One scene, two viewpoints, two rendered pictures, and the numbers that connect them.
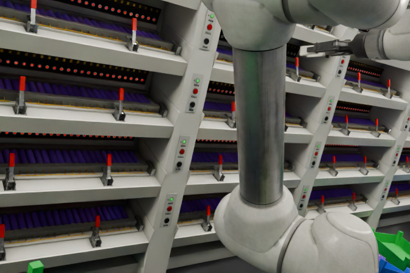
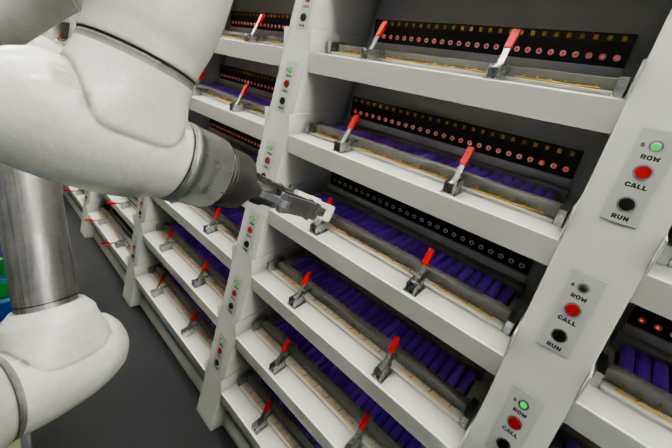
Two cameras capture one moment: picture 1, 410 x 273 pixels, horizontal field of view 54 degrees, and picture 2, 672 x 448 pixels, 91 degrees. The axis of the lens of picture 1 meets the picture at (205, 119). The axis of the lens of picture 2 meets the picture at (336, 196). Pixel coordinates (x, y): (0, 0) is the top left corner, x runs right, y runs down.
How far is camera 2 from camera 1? 1.50 m
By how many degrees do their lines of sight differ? 74
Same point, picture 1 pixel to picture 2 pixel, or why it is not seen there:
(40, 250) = (168, 308)
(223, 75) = (281, 224)
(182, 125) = (238, 263)
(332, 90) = (528, 376)
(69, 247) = (176, 320)
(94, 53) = not seen: hidden behind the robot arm
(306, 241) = not seen: outside the picture
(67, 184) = (182, 267)
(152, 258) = (205, 392)
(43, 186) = (173, 259)
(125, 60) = not seen: hidden behind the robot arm
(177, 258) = (236, 431)
